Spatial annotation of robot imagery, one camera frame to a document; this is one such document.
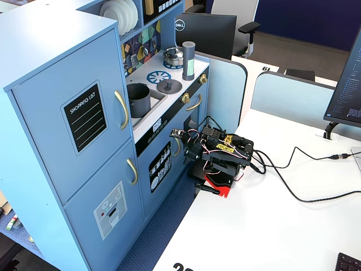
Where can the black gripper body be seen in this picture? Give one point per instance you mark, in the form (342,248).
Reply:
(189,151)

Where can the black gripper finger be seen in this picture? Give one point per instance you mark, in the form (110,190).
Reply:
(189,139)
(193,155)

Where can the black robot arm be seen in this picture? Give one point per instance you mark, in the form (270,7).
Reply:
(225,158)

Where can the black table clamp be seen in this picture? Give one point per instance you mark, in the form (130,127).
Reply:
(206,187)

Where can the gold stove knob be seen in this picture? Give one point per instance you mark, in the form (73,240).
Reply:
(203,79)
(185,98)

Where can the gray toy sink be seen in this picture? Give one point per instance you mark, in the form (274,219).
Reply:
(158,97)

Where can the gray pot lid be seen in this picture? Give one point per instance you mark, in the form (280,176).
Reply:
(169,87)

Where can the light blue desk divider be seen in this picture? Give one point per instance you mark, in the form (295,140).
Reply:
(293,98)
(225,90)

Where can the gray cooking pot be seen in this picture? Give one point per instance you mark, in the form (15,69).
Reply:
(139,101)

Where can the steel pan with lid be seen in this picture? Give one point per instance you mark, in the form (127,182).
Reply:
(173,56)

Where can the steel slotted spatula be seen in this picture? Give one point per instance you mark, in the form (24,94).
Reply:
(134,60)

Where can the steel skimmer spoon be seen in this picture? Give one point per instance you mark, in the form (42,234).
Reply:
(125,67)

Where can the steel ladle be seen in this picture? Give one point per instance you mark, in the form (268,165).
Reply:
(145,51)

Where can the black dell monitor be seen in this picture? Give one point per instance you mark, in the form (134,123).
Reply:
(208,36)

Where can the fridge door with ice dispenser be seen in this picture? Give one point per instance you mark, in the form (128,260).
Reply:
(93,183)

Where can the black monitor stand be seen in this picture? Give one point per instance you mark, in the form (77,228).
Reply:
(328,130)

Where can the black toy microwave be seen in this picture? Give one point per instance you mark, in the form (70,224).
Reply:
(158,11)

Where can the white plate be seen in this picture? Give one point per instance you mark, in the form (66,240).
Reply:
(111,14)
(136,12)
(129,17)

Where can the white black office chair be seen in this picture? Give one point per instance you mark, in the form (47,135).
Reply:
(234,8)

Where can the fridge door with shopping list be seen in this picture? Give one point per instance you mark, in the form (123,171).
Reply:
(56,84)

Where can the black monitor with code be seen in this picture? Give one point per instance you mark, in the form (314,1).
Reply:
(349,84)

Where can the blue toy kitchen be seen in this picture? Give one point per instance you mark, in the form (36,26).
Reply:
(42,42)

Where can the black keyboard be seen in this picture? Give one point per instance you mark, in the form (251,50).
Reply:
(349,264)

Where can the small red green object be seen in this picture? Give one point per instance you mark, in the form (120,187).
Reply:
(12,223)

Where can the small wrist camera board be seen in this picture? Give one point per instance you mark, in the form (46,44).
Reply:
(176,132)

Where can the red robot base plate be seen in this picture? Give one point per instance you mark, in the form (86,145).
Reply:
(222,187)

